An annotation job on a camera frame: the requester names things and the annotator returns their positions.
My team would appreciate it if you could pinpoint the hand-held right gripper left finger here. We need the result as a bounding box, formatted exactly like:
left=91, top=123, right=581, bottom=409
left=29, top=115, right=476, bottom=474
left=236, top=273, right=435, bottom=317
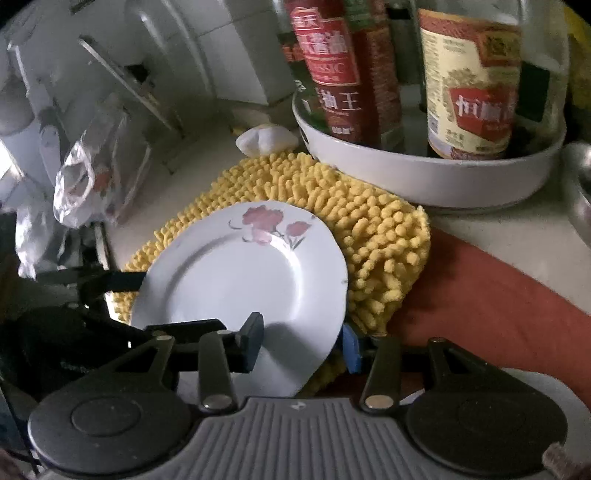
left=95, top=313, right=265, bottom=414

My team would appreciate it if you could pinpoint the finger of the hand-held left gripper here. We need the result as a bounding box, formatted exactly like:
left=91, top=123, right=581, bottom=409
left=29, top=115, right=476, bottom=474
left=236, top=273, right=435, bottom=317
left=36, top=270, right=147, bottom=298

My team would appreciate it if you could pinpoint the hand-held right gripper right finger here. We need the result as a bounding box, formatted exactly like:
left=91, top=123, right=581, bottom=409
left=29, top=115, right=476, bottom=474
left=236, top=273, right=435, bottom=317
left=342, top=323, right=513, bottom=412

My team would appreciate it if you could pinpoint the white plate with pink flowers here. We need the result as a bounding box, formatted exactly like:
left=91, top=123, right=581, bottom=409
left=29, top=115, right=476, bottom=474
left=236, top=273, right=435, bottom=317
left=130, top=202, right=349, bottom=398

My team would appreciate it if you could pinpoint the stainless steel bowl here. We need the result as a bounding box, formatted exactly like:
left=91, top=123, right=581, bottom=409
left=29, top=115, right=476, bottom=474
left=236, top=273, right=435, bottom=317
left=561, top=141, right=591, bottom=250

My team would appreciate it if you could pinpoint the white plastic bag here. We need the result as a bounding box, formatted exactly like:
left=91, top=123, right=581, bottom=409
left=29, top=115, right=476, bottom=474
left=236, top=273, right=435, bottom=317
left=14, top=198, right=63, bottom=280

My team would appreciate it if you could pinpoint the clear plastic bag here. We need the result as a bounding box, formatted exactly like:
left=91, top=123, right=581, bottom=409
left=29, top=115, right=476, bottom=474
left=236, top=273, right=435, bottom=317
left=53, top=92, right=130, bottom=229

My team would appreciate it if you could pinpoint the yellow chenille mat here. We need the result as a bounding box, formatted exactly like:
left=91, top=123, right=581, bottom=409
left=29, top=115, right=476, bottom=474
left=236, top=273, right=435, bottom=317
left=111, top=154, right=432, bottom=398

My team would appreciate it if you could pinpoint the orange cloth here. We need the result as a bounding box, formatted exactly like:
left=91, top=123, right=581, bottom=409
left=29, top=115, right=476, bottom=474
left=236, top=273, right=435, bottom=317
left=323, top=226, right=591, bottom=398

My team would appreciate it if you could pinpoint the white round tray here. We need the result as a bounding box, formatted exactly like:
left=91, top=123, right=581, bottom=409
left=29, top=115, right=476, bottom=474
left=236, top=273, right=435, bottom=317
left=292, top=88, right=568, bottom=208

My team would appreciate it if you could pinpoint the grey metal blade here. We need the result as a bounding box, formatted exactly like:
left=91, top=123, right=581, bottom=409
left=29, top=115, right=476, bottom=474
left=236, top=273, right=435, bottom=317
left=78, top=37, right=185, bottom=139

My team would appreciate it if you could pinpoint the white garlic bulb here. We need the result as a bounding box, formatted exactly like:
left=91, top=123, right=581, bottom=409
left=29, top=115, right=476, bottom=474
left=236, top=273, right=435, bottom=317
left=235, top=122, right=298, bottom=155

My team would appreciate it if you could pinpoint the dark bottle red patterned label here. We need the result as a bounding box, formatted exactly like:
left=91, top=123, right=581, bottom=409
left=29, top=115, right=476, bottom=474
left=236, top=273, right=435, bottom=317
left=346, top=0, right=407, bottom=151

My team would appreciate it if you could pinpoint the soy sauce bottle red label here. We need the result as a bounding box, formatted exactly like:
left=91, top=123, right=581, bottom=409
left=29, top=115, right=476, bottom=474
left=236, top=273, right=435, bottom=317
left=277, top=0, right=365, bottom=141

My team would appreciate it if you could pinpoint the yellow oil bottle green label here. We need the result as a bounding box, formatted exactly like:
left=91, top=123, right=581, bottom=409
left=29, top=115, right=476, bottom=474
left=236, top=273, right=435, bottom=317
left=566, top=9, right=591, bottom=112

